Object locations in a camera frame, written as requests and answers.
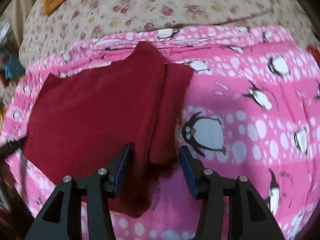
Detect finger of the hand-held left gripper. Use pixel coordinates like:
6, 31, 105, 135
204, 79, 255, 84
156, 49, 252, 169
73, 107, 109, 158
0, 137, 27, 159

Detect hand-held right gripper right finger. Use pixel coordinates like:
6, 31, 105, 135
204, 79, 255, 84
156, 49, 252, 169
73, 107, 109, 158
179, 145, 285, 240

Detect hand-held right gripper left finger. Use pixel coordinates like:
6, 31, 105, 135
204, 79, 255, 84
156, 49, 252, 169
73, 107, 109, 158
25, 142, 135, 240

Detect dark red garment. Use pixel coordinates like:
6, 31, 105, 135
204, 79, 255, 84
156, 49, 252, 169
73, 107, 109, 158
22, 41, 194, 218

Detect pink penguin print blanket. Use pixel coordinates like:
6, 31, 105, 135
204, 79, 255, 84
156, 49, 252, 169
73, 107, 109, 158
0, 25, 320, 240

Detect blue item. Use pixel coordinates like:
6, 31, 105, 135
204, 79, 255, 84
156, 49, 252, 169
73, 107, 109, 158
4, 57, 26, 80

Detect floral bedsheet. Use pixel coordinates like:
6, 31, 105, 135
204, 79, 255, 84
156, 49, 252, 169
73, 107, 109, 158
19, 0, 309, 68

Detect red and yellow blanket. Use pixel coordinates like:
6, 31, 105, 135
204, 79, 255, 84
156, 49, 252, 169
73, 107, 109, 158
307, 44, 320, 62

